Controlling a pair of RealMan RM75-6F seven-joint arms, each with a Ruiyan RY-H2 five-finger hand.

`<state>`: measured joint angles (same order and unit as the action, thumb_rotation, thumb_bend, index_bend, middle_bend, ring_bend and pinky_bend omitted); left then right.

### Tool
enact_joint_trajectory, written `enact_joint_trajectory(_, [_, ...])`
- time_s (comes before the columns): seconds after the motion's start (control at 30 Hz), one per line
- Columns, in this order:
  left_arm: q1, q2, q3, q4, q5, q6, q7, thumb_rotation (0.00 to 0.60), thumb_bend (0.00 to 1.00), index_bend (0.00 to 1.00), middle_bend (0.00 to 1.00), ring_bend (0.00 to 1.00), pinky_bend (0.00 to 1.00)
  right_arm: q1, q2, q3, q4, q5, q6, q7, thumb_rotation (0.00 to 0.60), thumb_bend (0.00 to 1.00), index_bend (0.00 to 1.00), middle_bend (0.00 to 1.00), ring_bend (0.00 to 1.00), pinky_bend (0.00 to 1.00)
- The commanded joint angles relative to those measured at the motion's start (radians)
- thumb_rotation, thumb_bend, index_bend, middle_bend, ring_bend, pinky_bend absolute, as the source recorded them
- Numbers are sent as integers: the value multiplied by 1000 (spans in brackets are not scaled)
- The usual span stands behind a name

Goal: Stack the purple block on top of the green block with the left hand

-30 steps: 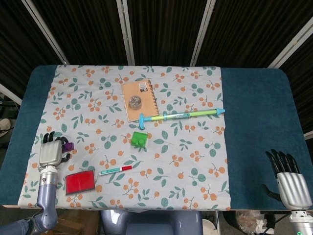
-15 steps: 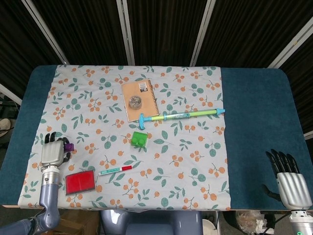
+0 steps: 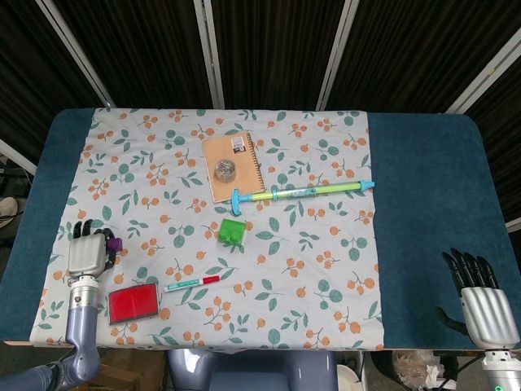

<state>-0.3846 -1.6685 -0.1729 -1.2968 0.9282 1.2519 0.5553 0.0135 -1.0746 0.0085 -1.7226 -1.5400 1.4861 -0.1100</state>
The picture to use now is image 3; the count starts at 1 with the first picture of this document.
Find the red ink pad case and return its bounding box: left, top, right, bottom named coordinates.
left=107, top=282, right=160, bottom=326

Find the white shoe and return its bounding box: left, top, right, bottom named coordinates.
left=0, top=196, right=20, bottom=223

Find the clear jar of paper clips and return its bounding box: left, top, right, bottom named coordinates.
left=214, top=159, right=239, bottom=183

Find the teal table cover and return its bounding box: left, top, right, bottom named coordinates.
left=0, top=108, right=521, bottom=351

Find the floral fruit print tablecloth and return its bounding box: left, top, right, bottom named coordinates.
left=30, top=108, right=386, bottom=352

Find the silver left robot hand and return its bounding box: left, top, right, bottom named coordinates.
left=67, top=218, right=120, bottom=279

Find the clear bag of paper waste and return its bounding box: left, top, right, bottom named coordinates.
left=390, top=349, right=461, bottom=391

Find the kraft spiral notebook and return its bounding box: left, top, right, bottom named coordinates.
left=202, top=130, right=268, bottom=204

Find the white partition frame post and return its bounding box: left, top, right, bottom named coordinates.
left=315, top=0, right=360, bottom=111
left=35, top=0, right=117, bottom=109
left=444, top=26, right=521, bottom=114
left=0, top=138, right=37, bottom=176
left=193, top=0, right=225, bottom=109

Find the dark slatted partition panel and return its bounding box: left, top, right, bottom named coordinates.
left=52, top=0, right=215, bottom=109
left=467, top=60, right=521, bottom=221
left=327, top=0, right=521, bottom=113
left=0, top=0, right=107, bottom=164
left=209, top=0, right=347, bottom=110

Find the blue-grey robot torso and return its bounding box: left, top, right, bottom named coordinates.
left=166, top=349, right=339, bottom=391

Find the blue green toy water pump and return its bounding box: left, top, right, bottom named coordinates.
left=230, top=180, right=376, bottom=216

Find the white marker with red cap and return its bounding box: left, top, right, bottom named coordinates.
left=163, top=275, right=222, bottom=294

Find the brown cardboard box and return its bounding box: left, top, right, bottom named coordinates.
left=97, top=349, right=168, bottom=391

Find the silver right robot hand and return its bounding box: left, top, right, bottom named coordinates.
left=437, top=247, right=521, bottom=350

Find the green toy building block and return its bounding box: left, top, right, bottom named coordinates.
left=217, top=218, right=247, bottom=246

